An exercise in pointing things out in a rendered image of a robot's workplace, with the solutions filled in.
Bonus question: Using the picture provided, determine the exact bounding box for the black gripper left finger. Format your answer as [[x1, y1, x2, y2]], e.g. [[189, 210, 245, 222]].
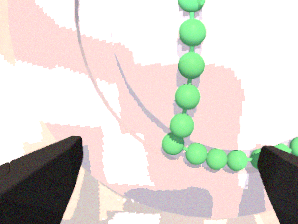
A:
[[0, 136, 84, 224]]

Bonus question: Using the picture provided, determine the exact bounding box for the green bead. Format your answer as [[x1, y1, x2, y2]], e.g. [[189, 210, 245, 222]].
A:
[[170, 112, 194, 137], [177, 52, 205, 79], [250, 149, 261, 168], [289, 136, 298, 156], [226, 149, 247, 171], [185, 143, 208, 164], [178, 19, 208, 47], [205, 148, 227, 171], [176, 84, 201, 109], [177, 0, 206, 12], [274, 143, 290, 153], [162, 132, 184, 155]]

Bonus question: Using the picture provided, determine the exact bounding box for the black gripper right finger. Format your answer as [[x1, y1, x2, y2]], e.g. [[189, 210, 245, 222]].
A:
[[258, 145, 298, 224]]

